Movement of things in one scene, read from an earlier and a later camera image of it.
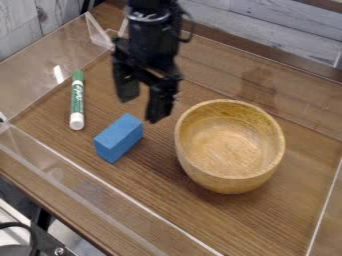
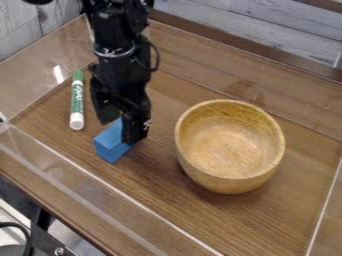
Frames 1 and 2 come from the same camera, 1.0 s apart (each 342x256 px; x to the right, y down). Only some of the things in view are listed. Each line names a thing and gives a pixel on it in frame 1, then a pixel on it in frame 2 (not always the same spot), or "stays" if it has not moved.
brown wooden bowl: (228, 145) stays
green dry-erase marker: (76, 115) stays
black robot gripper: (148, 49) → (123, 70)
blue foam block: (117, 138) stays
